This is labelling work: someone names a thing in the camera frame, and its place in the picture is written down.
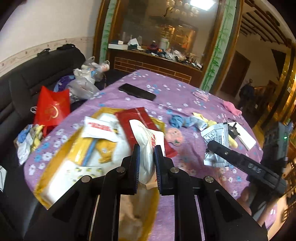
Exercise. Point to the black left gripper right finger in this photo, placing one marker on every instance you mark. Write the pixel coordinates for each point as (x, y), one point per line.
(161, 170)

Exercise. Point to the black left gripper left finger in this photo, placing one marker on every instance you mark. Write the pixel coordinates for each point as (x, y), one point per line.
(134, 169)

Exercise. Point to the large white plastic bag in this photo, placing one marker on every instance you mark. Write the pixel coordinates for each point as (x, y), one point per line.
(145, 150)

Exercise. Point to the pink round pouch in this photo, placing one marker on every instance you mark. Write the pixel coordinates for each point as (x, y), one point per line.
(174, 136)

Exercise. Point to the yellow snack packet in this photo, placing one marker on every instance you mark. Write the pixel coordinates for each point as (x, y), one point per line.
(106, 149)

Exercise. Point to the red foil packet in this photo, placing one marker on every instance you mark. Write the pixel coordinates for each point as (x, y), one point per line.
(140, 114)

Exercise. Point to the white red label packet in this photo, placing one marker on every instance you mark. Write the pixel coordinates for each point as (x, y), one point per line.
(94, 128)

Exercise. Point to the yellow fluffy cloth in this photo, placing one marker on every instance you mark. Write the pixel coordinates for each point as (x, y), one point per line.
(201, 117)

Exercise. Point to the silver printed packet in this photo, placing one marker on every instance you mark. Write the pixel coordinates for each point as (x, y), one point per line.
(217, 141)

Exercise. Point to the white plastic packet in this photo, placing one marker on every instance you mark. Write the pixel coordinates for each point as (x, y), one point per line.
(65, 177)

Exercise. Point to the right hand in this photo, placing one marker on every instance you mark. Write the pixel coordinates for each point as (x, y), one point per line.
(243, 201)

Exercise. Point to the white notebook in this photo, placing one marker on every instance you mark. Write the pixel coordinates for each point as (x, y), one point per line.
(245, 138)

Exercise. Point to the yellow white storage box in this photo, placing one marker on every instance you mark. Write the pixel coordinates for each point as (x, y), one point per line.
(138, 212)

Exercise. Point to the purple floral tablecloth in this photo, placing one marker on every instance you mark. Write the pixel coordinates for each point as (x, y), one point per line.
(172, 98)

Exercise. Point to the black phone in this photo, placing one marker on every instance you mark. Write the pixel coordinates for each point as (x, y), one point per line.
(137, 92)

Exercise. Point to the pink cloth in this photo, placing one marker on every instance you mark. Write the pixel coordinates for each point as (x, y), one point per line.
(229, 106)

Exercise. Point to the pink striped packet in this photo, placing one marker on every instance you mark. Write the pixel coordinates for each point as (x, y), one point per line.
(201, 95)

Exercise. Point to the clear plastic bag pile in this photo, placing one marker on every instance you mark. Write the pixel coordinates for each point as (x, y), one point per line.
(81, 84)

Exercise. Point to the red gift bag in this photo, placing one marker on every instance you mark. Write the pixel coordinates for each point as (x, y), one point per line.
(52, 109)

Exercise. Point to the blue yellow cloth pile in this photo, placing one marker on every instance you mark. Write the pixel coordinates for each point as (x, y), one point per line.
(27, 141)

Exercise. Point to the wooden counter with clutter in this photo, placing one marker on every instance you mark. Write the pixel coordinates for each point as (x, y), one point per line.
(123, 59)

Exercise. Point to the black leather sofa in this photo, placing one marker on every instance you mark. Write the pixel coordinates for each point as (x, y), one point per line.
(20, 90)

